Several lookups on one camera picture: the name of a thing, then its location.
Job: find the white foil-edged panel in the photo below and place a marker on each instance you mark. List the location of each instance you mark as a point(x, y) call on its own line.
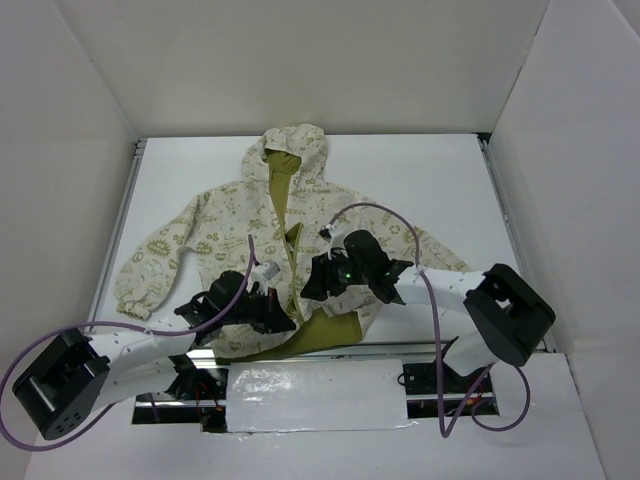
point(342, 395)

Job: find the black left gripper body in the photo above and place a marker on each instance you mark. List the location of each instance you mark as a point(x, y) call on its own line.
point(261, 310)

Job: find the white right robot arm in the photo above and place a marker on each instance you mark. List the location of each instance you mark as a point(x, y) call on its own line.
point(509, 316)

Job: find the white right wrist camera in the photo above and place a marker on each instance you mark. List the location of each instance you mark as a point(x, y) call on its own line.
point(335, 238)

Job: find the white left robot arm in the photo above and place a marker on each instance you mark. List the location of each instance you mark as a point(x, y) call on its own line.
point(78, 373)

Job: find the cream printed hooded jacket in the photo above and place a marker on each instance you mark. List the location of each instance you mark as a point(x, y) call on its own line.
point(213, 227)

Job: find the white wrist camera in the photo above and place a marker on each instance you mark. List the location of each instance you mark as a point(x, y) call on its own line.
point(335, 238)
point(265, 274)

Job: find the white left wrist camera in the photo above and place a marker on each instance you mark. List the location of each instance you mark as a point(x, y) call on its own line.
point(265, 274)

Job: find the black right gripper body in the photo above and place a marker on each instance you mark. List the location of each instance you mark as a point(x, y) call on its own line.
point(326, 276)

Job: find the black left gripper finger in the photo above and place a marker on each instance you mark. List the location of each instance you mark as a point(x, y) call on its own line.
point(277, 318)
point(265, 326)

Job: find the olive green Snoopy t-shirt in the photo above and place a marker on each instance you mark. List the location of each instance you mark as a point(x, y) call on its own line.
point(286, 200)

